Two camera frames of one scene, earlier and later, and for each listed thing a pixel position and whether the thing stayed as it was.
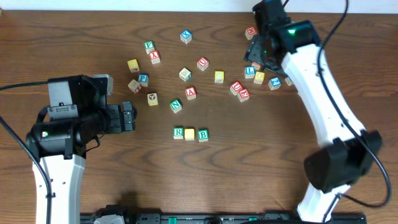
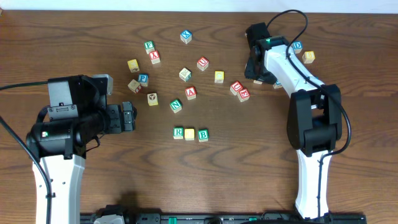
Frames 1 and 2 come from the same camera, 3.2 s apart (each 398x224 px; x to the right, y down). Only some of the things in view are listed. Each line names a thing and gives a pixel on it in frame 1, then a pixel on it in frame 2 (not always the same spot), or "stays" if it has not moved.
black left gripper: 126,116 stays
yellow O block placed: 189,134 stays
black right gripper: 253,52 -> 252,71
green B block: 203,135 stays
